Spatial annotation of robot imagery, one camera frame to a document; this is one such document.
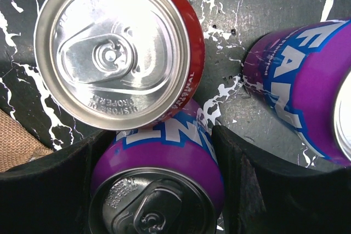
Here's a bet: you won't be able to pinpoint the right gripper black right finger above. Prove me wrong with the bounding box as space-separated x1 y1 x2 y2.
212 125 350 233

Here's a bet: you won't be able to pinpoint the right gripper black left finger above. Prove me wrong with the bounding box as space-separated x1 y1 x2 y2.
1 131 110 233

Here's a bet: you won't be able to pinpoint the burlap canvas bag rope handles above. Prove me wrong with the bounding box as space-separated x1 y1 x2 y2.
0 111 53 172

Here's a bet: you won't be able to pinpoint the purple soda can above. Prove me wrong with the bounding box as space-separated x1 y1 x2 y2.
242 18 350 166
88 100 224 233

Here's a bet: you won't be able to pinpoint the red cola can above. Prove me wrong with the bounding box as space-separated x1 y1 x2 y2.
33 0 205 130

